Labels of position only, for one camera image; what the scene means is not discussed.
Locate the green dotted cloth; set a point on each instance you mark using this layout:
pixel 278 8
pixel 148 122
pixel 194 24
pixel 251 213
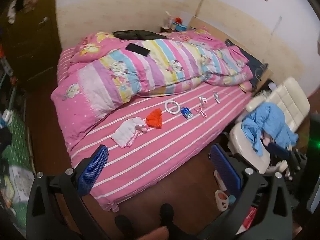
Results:
pixel 15 142

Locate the pink cartoon quilt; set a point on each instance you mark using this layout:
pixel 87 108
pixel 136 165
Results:
pixel 150 67

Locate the beige house slipper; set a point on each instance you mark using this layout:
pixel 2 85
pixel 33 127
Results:
pixel 221 200
pixel 220 180

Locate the dark blue pillow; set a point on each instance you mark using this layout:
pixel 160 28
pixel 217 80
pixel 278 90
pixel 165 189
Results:
pixel 255 65

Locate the pink striped bed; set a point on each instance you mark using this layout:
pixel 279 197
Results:
pixel 162 142

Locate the black phone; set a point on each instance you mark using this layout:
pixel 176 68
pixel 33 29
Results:
pixel 137 49

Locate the person's black socked foot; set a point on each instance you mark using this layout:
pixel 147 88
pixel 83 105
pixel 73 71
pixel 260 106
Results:
pixel 167 216

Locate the white cloth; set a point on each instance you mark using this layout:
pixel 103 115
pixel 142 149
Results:
pixel 127 131

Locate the pink scissors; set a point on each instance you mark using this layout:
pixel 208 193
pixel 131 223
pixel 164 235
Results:
pixel 200 110

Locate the silver foil wrapper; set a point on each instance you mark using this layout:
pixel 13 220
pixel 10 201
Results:
pixel 216 97

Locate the cream office chair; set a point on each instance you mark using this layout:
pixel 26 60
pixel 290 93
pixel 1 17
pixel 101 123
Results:
pixel 287 100

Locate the dark green garment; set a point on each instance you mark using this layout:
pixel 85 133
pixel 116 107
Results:
pixel 138 34

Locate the dark brown wardrobe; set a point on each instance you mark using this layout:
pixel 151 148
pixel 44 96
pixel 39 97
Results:
pixel 32 42

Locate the light blue garment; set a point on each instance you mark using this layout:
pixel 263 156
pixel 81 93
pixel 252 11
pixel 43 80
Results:
pixel 267 122

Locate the small white box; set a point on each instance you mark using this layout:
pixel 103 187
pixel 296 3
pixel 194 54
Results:
pixel 203 100

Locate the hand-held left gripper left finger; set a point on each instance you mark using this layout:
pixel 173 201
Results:
pixel 93 172

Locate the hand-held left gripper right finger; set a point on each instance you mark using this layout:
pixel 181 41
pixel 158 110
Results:
pixel 225 172

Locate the blue snack packet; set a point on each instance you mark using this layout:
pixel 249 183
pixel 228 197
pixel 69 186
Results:
pixel 186 112

